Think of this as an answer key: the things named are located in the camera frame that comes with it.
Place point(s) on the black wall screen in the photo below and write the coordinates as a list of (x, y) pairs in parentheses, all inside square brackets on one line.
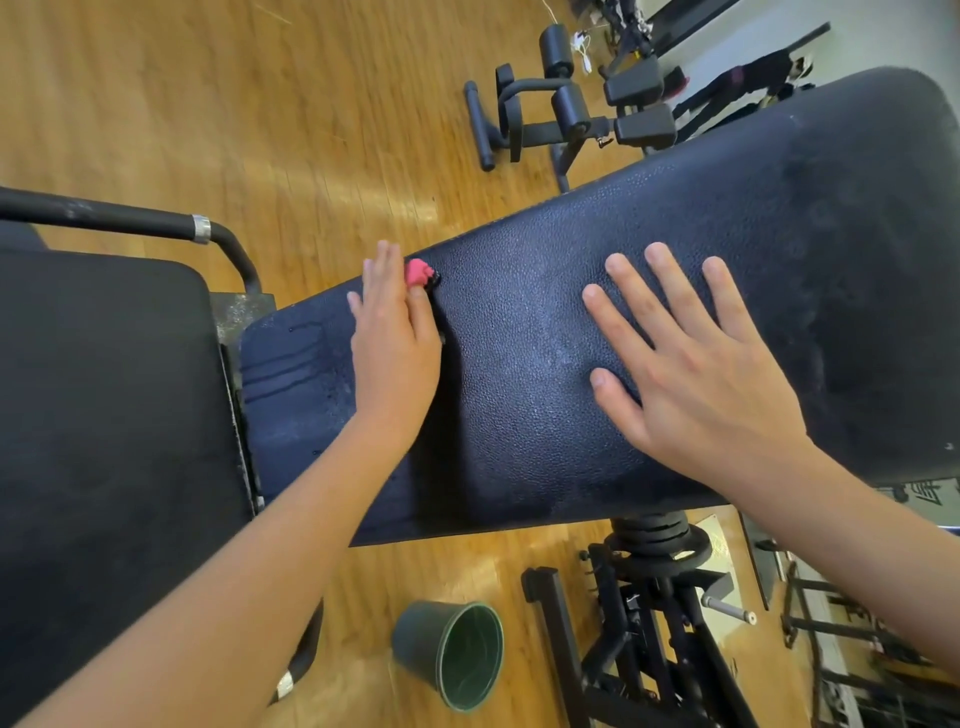
[(683, 18)]

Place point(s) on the dark green plastic bucket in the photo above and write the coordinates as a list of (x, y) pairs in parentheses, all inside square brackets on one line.
[(447, 653)]

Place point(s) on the large wall mirror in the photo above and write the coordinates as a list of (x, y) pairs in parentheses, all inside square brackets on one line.
[(750, 68)]

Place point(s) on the person's left forearm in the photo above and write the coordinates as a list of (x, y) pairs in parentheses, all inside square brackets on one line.
[(195, 615)]

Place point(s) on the person's right hand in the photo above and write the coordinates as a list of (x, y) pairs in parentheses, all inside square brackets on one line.
[(705, 383)]

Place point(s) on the black weight plate stack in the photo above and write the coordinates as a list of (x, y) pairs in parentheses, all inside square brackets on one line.
[(660, 537)]

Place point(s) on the black gym machine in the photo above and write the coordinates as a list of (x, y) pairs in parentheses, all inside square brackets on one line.
[(570, 105)]

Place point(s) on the person's left hand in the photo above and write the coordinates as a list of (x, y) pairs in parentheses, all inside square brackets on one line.
[(393, 353)]

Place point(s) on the pink cleaning cloth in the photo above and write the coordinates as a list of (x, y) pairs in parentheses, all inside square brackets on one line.
[(420, 272)]

